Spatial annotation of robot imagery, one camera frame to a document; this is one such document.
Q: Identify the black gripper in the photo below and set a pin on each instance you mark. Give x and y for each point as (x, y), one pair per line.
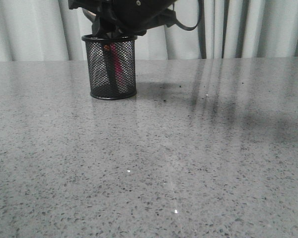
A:
(114, 18)

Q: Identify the black mesh pen cup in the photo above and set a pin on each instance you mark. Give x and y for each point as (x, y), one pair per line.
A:
(100, 87)

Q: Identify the pink pen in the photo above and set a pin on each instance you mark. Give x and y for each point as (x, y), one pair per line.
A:
(117, 64)

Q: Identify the grey orange scissors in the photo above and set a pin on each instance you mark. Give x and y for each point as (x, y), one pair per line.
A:
(109, 52)

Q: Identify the grey curtain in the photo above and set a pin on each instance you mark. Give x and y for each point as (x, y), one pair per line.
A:
(37, 30)

